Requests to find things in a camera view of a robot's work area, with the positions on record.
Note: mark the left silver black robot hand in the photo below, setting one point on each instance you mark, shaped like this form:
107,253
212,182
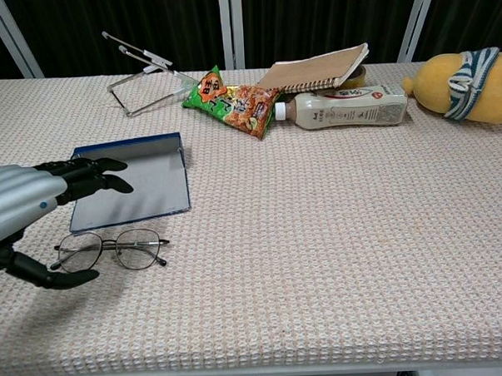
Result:
18,194

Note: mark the thin-framed eyeglasses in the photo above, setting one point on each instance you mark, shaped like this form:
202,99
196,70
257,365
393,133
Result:
137,255

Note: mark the blue-edged grey tray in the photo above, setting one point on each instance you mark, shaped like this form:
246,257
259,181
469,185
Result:
159,179

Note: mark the black curtain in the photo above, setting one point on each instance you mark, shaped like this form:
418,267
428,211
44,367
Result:
143,18

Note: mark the green orange snack bag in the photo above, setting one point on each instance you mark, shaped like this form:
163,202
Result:
239,109

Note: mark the beige woven tablecloth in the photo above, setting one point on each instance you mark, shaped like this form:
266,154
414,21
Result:
303,235

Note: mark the brown spiral notebook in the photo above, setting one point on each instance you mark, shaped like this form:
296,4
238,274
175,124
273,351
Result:
312,70

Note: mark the beige drink bottle white cap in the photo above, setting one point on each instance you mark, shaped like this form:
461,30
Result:
347,109

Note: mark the yellow tape roll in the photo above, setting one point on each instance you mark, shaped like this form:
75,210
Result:
354,81

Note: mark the yellow plush toy striped cloth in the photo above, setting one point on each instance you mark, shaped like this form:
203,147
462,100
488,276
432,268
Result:
434,88

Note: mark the white slanted frame post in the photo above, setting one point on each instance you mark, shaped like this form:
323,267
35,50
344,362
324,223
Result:
414,22
13,40

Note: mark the white upright frame post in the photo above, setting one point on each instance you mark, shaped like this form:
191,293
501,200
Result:
231,26

